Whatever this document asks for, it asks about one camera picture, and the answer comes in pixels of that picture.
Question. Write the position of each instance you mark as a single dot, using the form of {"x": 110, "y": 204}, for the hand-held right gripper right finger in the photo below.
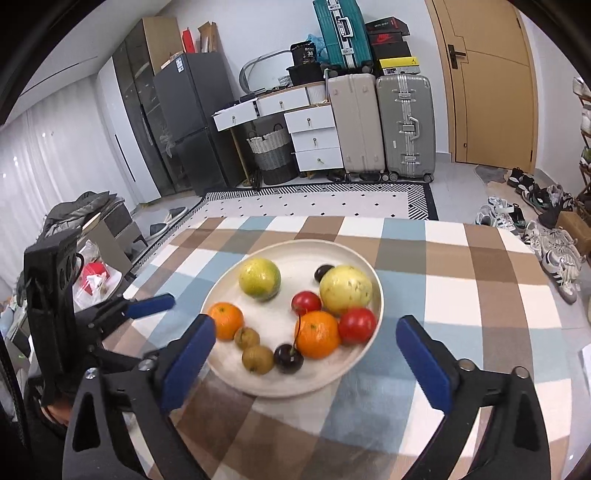
{"x": 425, "y": 364}

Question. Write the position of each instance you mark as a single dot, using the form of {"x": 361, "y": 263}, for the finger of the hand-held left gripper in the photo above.
{"x": 120, "y": 359}
{"x": 152, "y": 305}

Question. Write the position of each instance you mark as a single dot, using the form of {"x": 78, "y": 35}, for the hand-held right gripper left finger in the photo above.
{"x": 189, "y": 364}

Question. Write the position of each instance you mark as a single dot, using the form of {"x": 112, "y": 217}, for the small orange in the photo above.
{"x": 226, "y": 320}

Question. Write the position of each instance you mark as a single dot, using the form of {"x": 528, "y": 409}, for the brown longan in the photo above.
{"x": 257, "y": 359}
{"x": 246, "y": 338}

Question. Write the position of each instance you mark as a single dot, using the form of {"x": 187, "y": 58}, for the red tomato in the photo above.
{"x": 306, "y": 302}
{"x": 357, "y": 325}

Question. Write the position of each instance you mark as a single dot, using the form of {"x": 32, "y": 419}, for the dark cherry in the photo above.
{"x": 288, "y": 359}

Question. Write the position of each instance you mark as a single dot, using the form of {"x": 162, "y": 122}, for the large orange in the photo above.
{"x": 316, "y": 334}

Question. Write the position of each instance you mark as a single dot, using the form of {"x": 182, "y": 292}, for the dark plum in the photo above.
{"x": 324, "y": 272}

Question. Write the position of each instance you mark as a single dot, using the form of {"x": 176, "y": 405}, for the cream round plate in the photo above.
{"x": 295, "y": 256}

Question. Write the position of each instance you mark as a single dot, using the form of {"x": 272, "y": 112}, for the person's left hand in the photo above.
{"x": 57, "y": 413}

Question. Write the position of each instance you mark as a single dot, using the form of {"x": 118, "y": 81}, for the red packet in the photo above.
{"x": 94, "y": 273}

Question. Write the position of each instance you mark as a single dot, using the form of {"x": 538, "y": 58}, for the checked tablecloth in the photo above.
{"x": 461, "y": 300}

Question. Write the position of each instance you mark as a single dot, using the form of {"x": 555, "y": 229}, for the grey jacket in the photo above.
{"x": 78, "y": 207}

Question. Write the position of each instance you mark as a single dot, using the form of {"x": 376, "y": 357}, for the speckled yellow passion fruit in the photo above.
{"x": 346, "y": 288}

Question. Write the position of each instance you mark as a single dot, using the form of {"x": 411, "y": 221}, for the green-yellow citrus left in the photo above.
{"x": 259, "y": 279}

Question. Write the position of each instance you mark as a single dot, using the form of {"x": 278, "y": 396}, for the white curtain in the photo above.
{"x": 46, "y": 184}

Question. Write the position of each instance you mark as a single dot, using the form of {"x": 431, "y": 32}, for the white paper sheet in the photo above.
{"x": 586, "y": 360}

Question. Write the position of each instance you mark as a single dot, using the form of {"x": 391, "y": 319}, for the white wardrobe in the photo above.
{"x": 115, "y": 138}

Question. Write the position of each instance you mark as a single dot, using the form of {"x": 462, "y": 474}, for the scattered sneakers pile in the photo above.
{"x": 545, "y": 230}

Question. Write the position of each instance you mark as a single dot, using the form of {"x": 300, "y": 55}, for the dark grey fridge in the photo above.
{"x": 194, "y": 124}

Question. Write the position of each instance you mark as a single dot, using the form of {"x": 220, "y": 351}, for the white dotted rug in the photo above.
{"x": 323, "y": 203}

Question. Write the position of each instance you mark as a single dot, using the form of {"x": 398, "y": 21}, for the grey white woven basket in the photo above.
{"x": 272, "y": 152}

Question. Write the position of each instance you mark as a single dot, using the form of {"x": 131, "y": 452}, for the dark glass cabinet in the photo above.
{"x": 138, "y": 106}

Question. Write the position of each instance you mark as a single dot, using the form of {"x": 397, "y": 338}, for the brown cardboard box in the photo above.
{"x": 575, "y": 230}

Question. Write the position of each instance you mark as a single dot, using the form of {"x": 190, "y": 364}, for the small grey mat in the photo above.
{"x": 491, "y": 174}

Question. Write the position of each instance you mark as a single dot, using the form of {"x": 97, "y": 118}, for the white drawer dresser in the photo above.
{"x": 286, "y": 124}

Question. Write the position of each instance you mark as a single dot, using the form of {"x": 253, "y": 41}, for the silver suitcase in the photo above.
{"x": 406, "y": 124}

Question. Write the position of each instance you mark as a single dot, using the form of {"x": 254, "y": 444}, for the wooden shoe rack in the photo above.
{"x": 584, "y": 182}

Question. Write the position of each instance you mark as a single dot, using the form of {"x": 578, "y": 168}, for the flat cardboard box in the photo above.
{"x": 171, "y": 59}

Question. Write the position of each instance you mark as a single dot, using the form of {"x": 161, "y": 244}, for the beige suitcase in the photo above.
{"x": 355, "y": 122}

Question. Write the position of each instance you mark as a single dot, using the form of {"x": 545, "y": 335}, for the small white mesh basket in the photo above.
{"x": 284, "y": 81}

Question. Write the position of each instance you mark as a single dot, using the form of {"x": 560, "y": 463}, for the red bag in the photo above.
{"x": 188, "y": 40}

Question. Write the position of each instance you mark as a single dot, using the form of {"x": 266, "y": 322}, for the white bin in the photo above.
{"x": 318, "y": 93}

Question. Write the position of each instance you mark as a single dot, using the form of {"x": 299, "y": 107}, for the tall cardboard box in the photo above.
{"x": 210, "y": 39}

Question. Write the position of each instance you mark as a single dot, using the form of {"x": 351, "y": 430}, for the black bag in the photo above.
{"x": 304, "y": 74}

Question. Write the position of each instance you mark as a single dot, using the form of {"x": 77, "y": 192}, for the wooden door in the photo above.
{"x": 489, "y": 78}

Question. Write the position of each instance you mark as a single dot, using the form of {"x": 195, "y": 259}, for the black labelled box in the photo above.
{"x": 304, "y": 51}

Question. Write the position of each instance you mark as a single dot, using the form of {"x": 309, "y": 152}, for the yellow black box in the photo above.
{"x": 399, "y": 65}

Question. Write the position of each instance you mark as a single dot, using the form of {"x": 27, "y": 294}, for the rows of assorted shoes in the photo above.
{"x": 582, "y": 106}

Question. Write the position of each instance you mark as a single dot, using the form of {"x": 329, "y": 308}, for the blue plastic bag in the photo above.
{"x": 317, "y": 46}

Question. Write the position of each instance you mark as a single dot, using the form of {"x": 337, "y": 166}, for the plain black shoe box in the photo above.
{"x": 390, "y": 51}

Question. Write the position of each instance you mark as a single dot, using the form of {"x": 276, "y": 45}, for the black box red logo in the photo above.
{"x": 388, "y": 39}

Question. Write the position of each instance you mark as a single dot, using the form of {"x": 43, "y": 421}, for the teal suitcase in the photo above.
{"x": 341, "y": 32}

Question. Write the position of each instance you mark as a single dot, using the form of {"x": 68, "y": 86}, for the black box red stripe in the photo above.
{"x": 388, "y": 25}

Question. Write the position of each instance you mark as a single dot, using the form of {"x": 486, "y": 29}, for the grey curved frame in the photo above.
{"x": 247, "y": 69}

